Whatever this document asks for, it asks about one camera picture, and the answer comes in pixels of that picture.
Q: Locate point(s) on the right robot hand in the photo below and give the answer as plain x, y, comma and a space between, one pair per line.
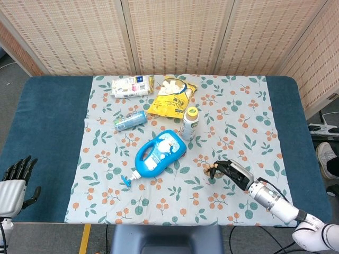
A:
233, 172

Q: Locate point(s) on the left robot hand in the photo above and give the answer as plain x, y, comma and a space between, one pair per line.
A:
10, 189

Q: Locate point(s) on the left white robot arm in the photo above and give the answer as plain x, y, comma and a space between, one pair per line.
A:
5, 232

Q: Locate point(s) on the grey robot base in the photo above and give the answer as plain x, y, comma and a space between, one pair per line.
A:
167, 239

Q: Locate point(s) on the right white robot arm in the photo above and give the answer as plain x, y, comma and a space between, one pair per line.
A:
288, 209

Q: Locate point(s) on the floral tablecloth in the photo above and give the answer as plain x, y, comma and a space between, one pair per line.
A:
212, 206

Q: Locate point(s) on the white drink bottle yellow cap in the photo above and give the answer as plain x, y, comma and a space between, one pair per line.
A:
190, 124

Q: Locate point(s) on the blue table mat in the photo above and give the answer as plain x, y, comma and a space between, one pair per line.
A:
47, 127

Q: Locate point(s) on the blue detergent bottle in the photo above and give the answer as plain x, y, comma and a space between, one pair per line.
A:
159, 154

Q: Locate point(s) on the yellow floor tape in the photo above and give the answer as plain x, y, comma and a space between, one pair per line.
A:
85, 239

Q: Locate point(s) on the yellow snack bag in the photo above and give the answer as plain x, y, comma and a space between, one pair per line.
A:
172, 100

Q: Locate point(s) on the white sneaker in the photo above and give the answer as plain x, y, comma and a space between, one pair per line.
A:
326, 158

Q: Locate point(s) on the light blue drink can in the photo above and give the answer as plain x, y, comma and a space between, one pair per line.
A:
129, 121

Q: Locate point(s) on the white pink snack package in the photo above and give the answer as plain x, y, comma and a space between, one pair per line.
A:
131, 86

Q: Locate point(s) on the woven folding screen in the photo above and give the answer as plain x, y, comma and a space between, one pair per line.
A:
169, 34

